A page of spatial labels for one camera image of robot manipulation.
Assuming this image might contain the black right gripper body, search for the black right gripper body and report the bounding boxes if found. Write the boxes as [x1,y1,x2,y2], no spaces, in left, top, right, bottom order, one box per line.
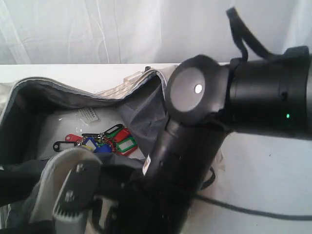
[92,164,195,234]

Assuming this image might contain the beige duffel bag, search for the beige duffel bag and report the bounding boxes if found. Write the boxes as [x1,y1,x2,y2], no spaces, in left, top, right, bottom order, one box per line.
[0,71,169,234]

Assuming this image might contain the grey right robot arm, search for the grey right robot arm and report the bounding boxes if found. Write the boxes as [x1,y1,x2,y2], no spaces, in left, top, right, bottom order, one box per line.
[53,46,312,234]

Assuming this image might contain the white backdrop curtain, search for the white backdrop curtain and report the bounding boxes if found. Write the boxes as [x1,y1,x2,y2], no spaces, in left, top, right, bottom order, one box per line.
[0,0,312,64]

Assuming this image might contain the bunch of colourful key tags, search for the bunch of colourful key tags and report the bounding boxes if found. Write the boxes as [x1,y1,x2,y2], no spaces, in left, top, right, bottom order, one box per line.
[53,123,138,156]

